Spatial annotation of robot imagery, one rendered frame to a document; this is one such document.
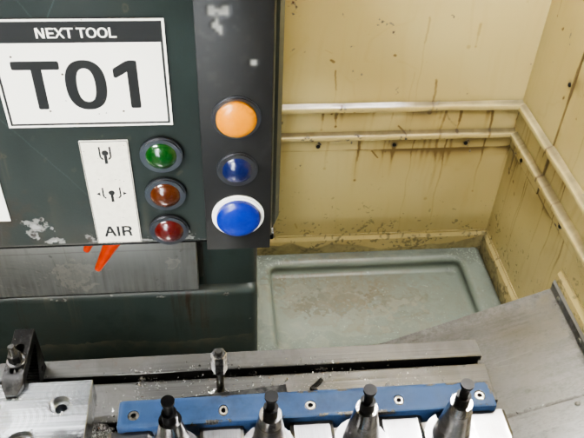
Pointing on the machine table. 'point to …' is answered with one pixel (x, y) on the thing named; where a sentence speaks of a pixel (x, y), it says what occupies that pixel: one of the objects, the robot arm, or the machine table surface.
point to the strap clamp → (30, 373)
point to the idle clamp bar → (248, 391)
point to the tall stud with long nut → (219, 365)
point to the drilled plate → (77, 416)
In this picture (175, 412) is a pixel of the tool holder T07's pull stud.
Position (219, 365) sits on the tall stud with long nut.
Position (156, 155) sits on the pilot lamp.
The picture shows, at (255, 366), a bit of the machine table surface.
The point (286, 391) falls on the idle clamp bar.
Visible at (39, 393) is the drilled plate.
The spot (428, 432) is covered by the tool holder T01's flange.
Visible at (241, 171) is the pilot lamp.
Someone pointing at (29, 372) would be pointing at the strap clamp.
